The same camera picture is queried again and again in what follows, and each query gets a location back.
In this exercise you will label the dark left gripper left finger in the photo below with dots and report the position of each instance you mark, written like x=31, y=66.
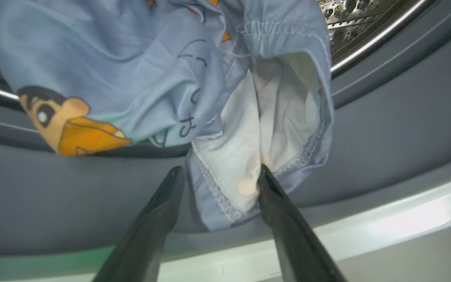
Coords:
x=147, y=235

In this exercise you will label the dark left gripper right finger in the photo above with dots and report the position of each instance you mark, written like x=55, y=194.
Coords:
x=296, y=243

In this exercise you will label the blue cartoon print garment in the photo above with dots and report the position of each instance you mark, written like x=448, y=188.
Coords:
x=131, y=70

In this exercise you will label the white front-load washing machine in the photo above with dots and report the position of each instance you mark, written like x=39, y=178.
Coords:
x=405, y=219

